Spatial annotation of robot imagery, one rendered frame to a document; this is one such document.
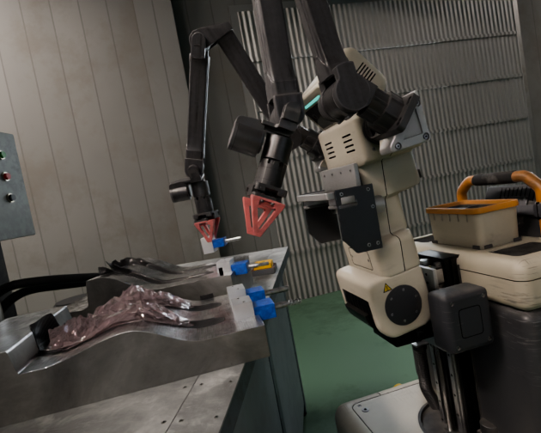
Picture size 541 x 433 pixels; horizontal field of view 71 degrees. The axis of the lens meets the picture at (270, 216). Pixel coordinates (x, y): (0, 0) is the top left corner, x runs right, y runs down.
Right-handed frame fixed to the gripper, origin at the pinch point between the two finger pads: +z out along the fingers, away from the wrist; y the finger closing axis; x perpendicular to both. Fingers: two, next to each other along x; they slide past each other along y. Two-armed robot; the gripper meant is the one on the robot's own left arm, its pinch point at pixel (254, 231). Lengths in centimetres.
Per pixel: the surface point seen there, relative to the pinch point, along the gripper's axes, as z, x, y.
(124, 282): 20.8, -23.3, -25.6
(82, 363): 26.5, -22.9, 12.2
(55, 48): -103, -147, -274
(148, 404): 28.3, -12.0, 17.7
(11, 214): 17, -72, -83
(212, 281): 14.3, -3.1, -17.8
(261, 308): 13.3, 3.5, 7.7
